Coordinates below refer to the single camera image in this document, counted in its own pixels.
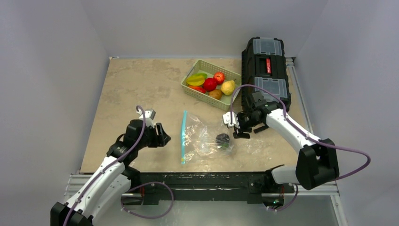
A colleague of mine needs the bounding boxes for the black toolbox clear lids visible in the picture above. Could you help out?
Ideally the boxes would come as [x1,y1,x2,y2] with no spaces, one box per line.
[241,37,291,112]

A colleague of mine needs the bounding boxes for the clear zip bag blue seal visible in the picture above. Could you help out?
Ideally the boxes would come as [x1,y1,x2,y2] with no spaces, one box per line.
[179,111,236,164]

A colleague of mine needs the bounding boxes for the brown fake potato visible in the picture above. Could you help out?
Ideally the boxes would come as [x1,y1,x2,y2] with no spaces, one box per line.
[208,89,223,100]

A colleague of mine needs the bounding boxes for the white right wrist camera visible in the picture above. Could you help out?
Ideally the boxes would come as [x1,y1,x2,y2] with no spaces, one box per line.
[222,112,238,128]

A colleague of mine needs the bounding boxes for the red orange fake tomato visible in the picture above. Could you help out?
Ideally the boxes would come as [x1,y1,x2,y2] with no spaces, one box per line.
[188,85,206,94]

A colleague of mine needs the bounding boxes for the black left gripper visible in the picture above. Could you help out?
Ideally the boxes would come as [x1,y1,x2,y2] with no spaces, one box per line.
[136,122,170,150]

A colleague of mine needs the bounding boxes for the green yellow fake mango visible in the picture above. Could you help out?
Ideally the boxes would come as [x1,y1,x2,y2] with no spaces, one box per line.
[186,74,205,86]

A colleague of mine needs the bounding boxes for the yellow fake lemon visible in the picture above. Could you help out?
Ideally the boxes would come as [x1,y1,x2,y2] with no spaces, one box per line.
[220,80,235,96]

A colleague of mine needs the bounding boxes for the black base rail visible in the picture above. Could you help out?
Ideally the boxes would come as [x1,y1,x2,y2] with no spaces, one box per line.
[130,170,295,207]

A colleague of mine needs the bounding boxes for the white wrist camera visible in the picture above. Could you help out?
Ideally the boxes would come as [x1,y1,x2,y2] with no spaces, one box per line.
[137,109,156,128]
[222,112,238,128]

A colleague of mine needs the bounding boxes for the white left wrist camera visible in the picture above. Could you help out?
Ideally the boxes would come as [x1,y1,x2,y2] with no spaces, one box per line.
[137,109,156,128]

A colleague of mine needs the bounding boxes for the red fake apple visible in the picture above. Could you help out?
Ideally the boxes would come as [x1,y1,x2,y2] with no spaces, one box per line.
[202,78,218,92]

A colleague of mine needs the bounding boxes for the dark purple fake fruit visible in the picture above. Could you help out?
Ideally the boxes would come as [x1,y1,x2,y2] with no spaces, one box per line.
[215,133,231,149]

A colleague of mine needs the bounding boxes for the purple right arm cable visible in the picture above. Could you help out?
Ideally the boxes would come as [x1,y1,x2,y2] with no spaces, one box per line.
[230,84,372,182]

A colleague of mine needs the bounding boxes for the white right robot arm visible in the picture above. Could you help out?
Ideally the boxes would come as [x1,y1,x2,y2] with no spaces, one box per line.
[223,91,340,192]

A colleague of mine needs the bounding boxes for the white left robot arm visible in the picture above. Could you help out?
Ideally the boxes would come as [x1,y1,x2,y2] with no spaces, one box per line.
[50,119,171,226]

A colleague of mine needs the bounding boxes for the green perforated plastic basket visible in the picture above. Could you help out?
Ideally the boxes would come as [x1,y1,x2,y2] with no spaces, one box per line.
[180,60,241,111]

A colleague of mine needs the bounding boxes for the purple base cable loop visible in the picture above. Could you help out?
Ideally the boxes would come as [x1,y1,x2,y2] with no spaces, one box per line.
[120,182,175,219]

